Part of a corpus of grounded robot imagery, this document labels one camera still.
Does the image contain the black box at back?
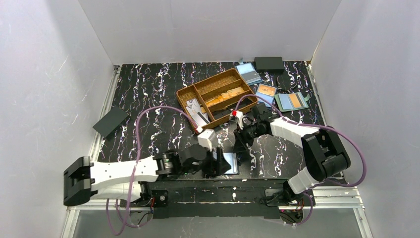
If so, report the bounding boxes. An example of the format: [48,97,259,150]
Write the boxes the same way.
[254,57,285,72]

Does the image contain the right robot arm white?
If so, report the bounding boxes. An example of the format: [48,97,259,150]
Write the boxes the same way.
[234,118,351,199]

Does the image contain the black leather card holder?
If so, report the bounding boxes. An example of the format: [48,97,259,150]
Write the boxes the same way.
[213,151,239,176]

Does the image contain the dark grey card case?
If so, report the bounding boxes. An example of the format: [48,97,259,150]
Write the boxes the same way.
[93,107,129,137]

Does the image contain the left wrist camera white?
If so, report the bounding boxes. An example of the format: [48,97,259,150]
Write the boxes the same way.
[197,129,215,151]

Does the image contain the white cards in tray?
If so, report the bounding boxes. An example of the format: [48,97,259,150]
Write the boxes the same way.
[186,98,210,127]

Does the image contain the black cards in tray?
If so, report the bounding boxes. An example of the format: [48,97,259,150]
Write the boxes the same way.
[212,99,253,120]

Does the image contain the green card wallet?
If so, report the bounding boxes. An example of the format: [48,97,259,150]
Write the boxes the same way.
[274,92,309,112]

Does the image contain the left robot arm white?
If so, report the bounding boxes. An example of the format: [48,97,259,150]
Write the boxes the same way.
[63,144,232,206]

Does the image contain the tan cards in tray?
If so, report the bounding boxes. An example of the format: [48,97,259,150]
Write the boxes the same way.
[205,87,245,107]

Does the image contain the brown woven organizer tray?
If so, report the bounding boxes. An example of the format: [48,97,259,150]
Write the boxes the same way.
[176,68,254,129]

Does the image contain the blue card holder orange card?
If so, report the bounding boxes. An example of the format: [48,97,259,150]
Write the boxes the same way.
[255,83,277,109]

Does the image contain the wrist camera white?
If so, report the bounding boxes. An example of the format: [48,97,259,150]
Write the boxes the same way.
[229,110,244,130]
[197,129,215,151]

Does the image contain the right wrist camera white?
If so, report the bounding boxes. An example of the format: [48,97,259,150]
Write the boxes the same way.
[229,110,244,130]

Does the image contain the light blue card holder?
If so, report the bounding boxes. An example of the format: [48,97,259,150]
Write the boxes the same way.
[235,62,262,86]

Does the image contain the aluminium frame rail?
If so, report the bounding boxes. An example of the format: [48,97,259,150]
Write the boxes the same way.
[60,65,120,238]

